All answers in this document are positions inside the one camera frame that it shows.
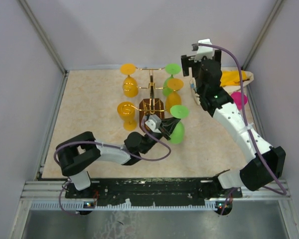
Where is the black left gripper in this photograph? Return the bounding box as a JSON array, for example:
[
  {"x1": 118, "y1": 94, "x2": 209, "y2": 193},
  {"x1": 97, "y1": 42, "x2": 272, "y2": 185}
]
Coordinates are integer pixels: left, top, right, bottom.
[{"x1": 141, "y1": 117, "x2": 181, "y2": 155}]

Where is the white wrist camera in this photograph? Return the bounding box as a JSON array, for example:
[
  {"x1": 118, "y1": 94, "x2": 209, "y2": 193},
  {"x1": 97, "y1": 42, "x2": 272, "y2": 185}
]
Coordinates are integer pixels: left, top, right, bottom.
[
  {"x1": 145, "y1": 115, "x2": 161, "y2": 133},
  {"x1": 192, "y1": 38, "x2": 214, "y2": 62}
]

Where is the yellow wine glass hung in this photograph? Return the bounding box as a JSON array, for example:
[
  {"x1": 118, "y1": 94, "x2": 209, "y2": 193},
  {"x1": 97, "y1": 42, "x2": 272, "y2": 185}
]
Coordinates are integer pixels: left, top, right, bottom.
[{"x1": 120, "y1": 63, "x2": 139, "y2": 98}]

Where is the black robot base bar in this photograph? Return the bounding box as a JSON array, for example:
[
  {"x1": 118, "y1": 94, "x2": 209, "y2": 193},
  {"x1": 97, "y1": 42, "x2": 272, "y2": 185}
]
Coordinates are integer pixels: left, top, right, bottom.
[{"x1": 65, "y1": 177, "x2": 232, "y2": 199}]

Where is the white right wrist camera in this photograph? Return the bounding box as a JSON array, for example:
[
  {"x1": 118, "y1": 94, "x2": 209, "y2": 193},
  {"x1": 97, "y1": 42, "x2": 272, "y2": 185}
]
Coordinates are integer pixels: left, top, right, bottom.
[{"x1": 192, "y1": 38, "x2": 214, "y2": 62}]

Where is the green wine glass hung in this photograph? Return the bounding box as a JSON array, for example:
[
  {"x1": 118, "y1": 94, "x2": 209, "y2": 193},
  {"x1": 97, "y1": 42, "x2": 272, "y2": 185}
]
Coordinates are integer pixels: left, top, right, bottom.
[{"x1": 162, "y1": 63, "x2": 181, "y2": 97}]

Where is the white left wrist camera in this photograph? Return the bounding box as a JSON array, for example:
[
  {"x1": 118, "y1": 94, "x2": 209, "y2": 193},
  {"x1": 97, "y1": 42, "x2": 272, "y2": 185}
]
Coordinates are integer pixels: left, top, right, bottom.
[{"x1": 145, "y1": 115, "x2": 161, "y2": 133}]

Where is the wooden rack base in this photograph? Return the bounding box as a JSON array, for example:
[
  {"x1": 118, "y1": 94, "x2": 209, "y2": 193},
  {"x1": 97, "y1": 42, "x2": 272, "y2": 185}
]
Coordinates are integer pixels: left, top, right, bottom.
[{"x1": 139, "y1": 98, "x2": 164, "y2": 132}]

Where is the gold wire wine glass rack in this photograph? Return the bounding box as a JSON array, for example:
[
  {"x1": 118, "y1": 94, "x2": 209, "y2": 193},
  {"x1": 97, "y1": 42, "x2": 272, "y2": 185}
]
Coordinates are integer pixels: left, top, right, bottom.
[{"x1": 122, "y1": 66, "x2": 172, "y2": 139}]

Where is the pink plastic wine glass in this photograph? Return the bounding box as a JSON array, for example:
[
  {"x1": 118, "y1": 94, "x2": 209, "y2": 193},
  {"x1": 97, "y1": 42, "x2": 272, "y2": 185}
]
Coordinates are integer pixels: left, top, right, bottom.
[{"x1": 231, "y1": 92, "x2": 248, "y2": 110}]

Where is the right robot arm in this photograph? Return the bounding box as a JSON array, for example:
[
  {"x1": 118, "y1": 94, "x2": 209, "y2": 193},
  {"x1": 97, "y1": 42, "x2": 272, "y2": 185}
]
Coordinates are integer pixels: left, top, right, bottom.
[{"x1": 181, "y1": 50, "x2": 286, "y2": 197}]

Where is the yellow patterned folded cloth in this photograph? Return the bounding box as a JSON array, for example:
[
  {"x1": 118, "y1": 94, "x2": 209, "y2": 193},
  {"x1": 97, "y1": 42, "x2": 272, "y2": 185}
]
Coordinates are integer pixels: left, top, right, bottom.
[{"x1": 189, "y1": 70, "x2": 255, "y2": 105}]

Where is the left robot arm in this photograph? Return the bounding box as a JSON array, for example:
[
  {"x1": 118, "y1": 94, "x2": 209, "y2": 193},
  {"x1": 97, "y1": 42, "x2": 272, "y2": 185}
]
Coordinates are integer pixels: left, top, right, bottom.
[{"x1": 53, "y1": 115, "x2": 181, "y2": 198}]

